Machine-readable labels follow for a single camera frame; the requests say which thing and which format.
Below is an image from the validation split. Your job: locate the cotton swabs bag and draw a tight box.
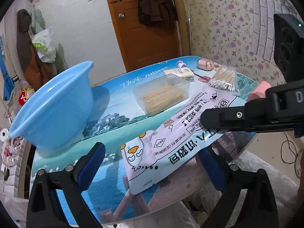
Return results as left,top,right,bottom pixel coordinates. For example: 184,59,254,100
207,65,241,97

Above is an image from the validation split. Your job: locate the white face tissue box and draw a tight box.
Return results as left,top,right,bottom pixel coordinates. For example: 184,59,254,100
163,67,194,82

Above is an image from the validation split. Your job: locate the small white purple bottle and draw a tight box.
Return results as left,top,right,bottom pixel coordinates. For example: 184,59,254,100
177,60,187,68

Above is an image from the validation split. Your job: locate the light blue plastic basin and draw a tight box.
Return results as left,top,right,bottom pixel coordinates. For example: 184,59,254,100
9,61,94,150

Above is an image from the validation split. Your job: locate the clear toothpick box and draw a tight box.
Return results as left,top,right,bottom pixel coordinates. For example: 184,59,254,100
133,74,190,116

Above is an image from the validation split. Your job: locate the white pink wipes pack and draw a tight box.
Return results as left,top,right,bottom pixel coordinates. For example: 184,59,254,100
121,86,245,195

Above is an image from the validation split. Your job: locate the blue grey shoulder bag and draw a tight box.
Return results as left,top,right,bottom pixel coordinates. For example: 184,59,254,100
0,38,14,101

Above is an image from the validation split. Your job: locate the white tape roll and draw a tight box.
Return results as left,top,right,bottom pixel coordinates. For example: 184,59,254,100
0,128,9,143

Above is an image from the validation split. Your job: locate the red yellow plush charm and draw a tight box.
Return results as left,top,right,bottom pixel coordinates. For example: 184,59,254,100
18,88,35,105

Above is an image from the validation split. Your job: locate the printed nature table mat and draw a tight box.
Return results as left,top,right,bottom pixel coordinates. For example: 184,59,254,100
31,56,255,225

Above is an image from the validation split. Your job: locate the brown wooden door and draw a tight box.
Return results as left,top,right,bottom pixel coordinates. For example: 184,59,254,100
102,0,191,73

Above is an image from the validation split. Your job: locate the brown orange hanging coat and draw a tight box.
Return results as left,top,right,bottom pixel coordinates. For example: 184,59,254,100
17,9,53,91

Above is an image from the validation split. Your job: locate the dark brown hanging jacket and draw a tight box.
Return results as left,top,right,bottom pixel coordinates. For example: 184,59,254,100
138,0,178,28

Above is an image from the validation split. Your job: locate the white green plastic bag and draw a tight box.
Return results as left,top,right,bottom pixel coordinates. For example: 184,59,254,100
32,27,57,63

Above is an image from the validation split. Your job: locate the light green hanging jacket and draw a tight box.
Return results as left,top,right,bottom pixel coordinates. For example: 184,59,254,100
31,8,45,34

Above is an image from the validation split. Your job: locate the black cable on floor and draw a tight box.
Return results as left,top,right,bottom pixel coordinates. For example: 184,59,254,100
280,131,301,179

